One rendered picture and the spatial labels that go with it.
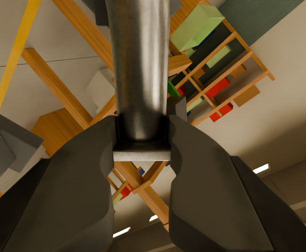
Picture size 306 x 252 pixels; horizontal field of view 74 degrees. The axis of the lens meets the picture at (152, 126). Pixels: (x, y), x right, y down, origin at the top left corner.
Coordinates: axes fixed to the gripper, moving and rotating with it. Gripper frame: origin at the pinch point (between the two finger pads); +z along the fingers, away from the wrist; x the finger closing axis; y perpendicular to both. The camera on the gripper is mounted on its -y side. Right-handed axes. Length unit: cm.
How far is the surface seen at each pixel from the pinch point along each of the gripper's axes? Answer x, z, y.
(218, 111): 198, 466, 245
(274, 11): 302, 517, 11
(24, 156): -10.0, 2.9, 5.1
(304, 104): 401, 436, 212
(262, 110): 322, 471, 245
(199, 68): 142, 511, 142
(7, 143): -10.8, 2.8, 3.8
